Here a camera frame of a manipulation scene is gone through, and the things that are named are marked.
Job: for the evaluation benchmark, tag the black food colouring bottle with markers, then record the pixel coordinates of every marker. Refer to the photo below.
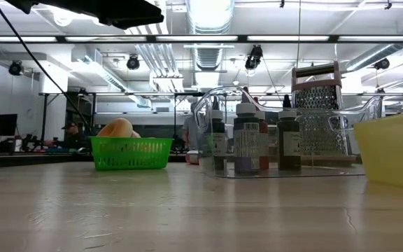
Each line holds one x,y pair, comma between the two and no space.
289,140
219,140

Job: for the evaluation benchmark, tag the purple food colouring bottle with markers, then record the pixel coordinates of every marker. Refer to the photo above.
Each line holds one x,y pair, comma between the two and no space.
246,140

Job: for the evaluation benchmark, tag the dark red food colouring bottle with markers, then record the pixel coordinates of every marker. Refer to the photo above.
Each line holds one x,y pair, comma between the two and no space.
264,140

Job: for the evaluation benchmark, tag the pink glazed toy donut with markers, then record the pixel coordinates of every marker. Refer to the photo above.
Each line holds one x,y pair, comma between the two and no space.
135,134

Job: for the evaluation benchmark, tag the tan bread roll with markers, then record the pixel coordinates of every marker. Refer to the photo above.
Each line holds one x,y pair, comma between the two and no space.
117,127

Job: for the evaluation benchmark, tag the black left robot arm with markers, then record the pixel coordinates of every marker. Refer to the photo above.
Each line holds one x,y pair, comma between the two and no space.
117,14

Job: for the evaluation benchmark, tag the person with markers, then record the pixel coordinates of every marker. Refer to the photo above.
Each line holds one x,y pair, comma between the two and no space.
70,134
191,129

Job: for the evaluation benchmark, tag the green plastic basket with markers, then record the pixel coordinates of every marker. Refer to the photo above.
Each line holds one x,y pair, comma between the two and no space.
131,154

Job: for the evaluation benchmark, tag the black ceiling spotlight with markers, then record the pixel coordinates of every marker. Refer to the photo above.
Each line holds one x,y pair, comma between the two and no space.
15,67
254,57
382,63
133,62

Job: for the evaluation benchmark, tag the black metal rack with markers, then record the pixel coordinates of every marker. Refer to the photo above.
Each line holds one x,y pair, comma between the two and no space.
117,94

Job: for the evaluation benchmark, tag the clear plastic bin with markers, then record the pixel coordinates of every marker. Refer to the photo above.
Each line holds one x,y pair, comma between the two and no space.
327,169

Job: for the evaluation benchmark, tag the wooden desk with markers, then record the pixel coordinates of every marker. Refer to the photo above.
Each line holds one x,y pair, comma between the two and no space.
30,153

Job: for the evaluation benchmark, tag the white bottle red cap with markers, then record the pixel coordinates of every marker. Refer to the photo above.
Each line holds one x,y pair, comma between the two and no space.
18,144

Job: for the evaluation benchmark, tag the black computer monitor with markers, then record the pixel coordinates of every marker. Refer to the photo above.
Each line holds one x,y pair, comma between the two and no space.
9,124

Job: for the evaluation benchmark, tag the yellow plastic bin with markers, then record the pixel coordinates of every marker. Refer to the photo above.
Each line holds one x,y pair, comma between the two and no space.
394,154

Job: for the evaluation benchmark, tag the black aluminium rig frame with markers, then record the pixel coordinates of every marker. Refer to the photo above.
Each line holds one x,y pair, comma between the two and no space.
241,38

